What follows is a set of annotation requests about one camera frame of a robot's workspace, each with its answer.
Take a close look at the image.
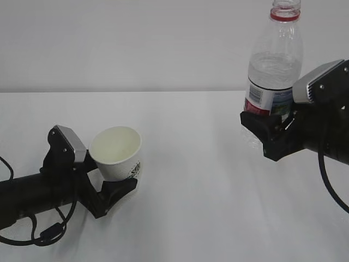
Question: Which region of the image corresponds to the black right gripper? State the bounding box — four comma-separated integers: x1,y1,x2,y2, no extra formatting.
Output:
240,92,348,164

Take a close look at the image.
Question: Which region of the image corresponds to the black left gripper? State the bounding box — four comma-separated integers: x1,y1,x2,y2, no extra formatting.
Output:
40,158,138,218

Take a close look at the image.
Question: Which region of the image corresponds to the white paper cup green logo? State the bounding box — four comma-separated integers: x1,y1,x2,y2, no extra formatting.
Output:
89,126,142,182

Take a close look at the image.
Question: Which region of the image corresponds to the clear plastic water bottle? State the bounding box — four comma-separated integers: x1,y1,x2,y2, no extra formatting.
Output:
239,0,304,150

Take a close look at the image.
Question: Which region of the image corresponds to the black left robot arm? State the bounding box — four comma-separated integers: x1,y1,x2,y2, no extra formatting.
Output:
1,159,137,229

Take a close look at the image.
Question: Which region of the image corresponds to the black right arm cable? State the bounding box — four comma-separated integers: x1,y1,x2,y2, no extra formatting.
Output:
317,147,349,215

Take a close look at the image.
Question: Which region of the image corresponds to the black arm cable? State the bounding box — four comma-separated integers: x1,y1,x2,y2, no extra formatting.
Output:
317,147,349,215
0,156,79,245

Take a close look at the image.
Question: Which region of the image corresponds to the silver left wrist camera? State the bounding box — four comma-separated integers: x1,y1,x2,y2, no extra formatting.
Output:
47,125,87,166

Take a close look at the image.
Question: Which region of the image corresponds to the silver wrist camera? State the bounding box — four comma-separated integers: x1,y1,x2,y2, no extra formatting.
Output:
292,59,348,104
47,125,87,166

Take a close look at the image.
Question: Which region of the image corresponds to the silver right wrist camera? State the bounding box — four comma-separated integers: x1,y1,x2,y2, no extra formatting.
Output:
292,59,348,104

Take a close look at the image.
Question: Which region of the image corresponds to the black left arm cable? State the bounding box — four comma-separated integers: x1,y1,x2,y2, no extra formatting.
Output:
0,156,79,245

